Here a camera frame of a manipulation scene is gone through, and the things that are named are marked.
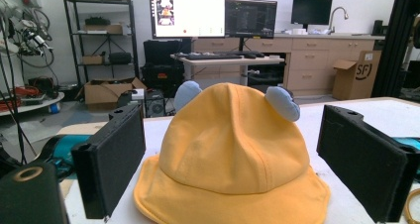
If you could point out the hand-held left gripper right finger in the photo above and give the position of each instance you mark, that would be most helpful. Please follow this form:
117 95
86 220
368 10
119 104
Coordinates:
363 161

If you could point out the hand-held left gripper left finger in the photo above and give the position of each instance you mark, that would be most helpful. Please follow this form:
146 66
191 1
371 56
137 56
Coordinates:
114 158

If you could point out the yellow bucket hat with ears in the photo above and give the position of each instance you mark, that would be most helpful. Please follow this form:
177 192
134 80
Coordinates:
231 158

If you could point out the teal and black device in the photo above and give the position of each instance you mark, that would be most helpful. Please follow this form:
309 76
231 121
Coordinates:
62 148

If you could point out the open cardboard box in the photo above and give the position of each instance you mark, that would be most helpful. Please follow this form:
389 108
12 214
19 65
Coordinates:
107 93

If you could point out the small black computer case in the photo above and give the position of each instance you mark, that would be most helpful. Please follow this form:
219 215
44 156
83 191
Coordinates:
155 103

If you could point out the tall printed cardboard box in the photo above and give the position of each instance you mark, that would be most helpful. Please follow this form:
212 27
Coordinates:
355 77

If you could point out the round white side table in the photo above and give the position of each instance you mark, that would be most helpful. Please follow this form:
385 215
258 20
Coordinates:
29 103

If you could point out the black equipment case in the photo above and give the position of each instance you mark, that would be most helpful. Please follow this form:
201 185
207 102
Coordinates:
163 67

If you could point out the wooden cabinet counter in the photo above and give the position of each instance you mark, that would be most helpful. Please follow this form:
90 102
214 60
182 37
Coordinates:
317 60

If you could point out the black metal shelf rack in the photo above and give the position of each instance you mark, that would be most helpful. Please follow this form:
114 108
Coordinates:
102 35

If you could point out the black keyboard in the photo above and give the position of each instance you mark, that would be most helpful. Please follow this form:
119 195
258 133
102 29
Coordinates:
213 56

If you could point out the chrome faucet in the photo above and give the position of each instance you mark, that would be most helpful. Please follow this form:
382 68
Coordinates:
336 17

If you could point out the white standing desk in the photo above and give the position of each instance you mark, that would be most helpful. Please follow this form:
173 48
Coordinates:
228 63

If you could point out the black monitor on counter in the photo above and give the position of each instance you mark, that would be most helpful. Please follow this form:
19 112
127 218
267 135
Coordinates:
311 11

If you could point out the lit white computer monitor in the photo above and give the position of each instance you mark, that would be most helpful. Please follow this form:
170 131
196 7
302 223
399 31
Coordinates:
188 13

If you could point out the dark computer monitor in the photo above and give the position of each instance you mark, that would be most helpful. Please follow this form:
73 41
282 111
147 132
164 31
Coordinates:
251 18

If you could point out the black metal frame post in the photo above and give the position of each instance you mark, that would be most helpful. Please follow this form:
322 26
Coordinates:
393 42

